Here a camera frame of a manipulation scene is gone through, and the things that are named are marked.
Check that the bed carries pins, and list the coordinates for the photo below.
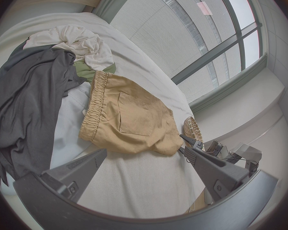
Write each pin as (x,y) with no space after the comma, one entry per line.
(139,63)

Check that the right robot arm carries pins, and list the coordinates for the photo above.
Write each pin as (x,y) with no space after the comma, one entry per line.
(244,152)

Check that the black garment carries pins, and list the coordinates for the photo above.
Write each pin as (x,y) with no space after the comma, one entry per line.
(28,99)

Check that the tan shorts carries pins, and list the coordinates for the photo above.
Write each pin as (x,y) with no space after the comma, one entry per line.
(134,118)

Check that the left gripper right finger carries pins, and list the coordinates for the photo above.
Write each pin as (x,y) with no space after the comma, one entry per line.
(216,174)

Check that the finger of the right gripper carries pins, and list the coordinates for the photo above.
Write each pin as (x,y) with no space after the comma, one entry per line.
(182,150)
(190,140)

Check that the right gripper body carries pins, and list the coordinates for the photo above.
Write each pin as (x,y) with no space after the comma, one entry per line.
(198,145)

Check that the white garment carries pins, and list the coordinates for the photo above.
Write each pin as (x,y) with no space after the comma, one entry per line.
(86,44)

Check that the green garment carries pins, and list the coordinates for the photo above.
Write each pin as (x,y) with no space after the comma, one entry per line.
(82,72)

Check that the round woven basket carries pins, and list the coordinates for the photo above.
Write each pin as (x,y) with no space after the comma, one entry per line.
(193,128)

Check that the window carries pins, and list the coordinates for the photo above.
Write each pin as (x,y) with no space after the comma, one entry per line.
(170,32)

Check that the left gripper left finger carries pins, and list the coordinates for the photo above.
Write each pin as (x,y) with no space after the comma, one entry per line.
(72,174)

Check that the pale blue garment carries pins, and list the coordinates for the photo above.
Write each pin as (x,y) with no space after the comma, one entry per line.
(67,118)

